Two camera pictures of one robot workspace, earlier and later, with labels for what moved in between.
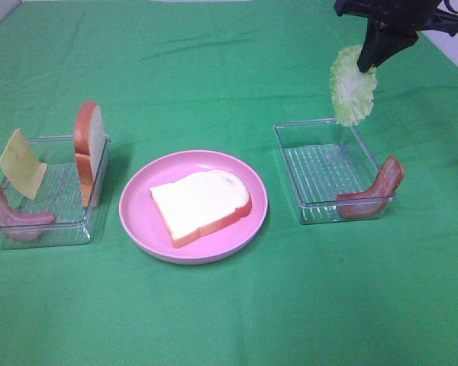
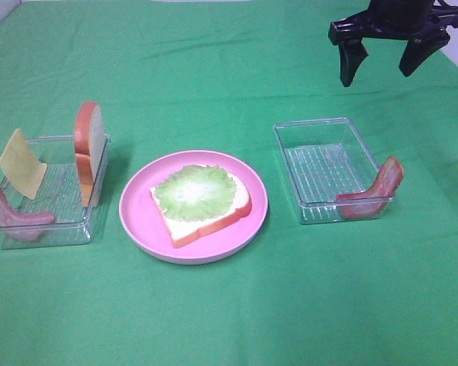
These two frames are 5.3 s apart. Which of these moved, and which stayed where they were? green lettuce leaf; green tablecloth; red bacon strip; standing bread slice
Moved: green lettuce leaf
Stayed: red bacon strip; green tablecloth; standing bread slice
